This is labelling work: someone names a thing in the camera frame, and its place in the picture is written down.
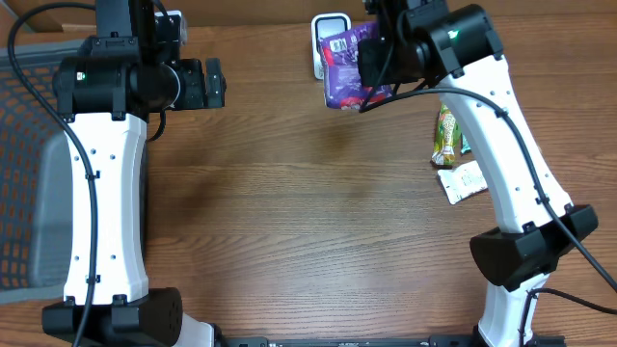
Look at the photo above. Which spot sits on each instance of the teal snack packet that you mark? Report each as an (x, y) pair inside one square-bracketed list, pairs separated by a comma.
[(465, 146)]

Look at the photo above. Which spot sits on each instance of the purple pad package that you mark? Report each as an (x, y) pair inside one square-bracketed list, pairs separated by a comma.
[(343, 87)]

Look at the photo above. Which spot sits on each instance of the grey plastic basket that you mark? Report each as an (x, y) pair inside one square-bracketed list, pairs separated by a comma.
[(36, 196)]

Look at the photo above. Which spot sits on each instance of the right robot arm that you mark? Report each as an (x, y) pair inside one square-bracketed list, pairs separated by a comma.
[(458, 56)]

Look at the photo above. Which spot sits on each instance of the white tube gold cap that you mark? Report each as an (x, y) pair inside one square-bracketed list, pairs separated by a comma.
[(462, 182)]

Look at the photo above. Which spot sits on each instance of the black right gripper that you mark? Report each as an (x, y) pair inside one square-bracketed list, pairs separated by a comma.
[(371, 57)]

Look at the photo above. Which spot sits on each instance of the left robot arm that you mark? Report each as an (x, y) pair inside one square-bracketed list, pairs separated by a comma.
[(105, 95)]

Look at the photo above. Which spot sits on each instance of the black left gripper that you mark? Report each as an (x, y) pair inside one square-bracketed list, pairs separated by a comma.
[(213, 83)]

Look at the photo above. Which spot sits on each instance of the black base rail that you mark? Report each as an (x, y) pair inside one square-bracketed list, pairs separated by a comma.
[(432, 341)]

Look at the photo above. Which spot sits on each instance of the green yellow snack packet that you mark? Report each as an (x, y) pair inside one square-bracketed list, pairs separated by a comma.
[(447, 137)]

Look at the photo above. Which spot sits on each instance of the white barcode scanner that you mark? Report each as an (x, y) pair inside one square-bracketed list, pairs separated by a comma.
[(322, 26)]

